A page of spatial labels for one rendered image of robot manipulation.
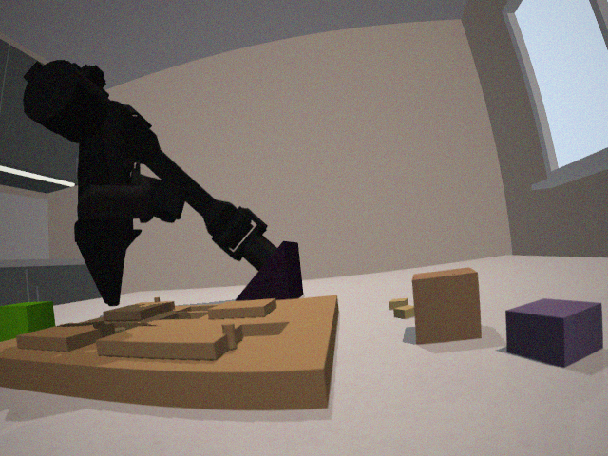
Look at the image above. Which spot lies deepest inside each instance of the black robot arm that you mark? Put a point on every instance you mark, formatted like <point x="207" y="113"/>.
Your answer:
<point x="71" y="101"/>

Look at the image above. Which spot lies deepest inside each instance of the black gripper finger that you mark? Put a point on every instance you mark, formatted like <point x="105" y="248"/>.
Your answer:
<point x="105" y="251"/>
<point x="89" y="268"/>

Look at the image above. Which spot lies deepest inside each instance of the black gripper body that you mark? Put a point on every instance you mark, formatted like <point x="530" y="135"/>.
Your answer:
<point x="106" y="199"/>

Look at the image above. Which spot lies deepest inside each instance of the tan puzzle board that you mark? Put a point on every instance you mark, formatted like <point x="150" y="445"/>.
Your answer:
<point x="263" y="354"/>

